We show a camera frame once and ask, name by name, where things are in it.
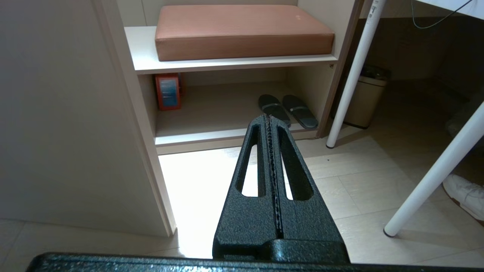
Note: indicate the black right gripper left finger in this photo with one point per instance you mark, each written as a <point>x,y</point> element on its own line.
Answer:
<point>234,226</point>

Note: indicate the white sneaker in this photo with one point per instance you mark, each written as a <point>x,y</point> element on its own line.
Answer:
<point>467,196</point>

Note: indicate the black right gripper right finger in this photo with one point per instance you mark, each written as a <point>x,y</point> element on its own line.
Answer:
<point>314,226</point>

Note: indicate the orange box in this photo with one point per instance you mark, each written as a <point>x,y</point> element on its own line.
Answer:
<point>168,91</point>

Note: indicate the beige door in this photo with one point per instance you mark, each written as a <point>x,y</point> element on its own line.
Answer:
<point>68,113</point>

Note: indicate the beige trash bin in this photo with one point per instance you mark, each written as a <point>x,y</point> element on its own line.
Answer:
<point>365,100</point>

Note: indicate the white round table leg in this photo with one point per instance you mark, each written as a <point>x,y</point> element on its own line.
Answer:
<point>435,177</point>
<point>357,64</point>

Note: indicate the terracotta seat cushion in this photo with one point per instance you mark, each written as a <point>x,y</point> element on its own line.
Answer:
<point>242,34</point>

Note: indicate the dark grey slipper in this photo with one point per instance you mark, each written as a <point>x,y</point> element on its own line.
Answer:
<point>299,110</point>
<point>273,107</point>

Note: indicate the cream shelf cabinet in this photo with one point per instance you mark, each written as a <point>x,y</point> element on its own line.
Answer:
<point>234,66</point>

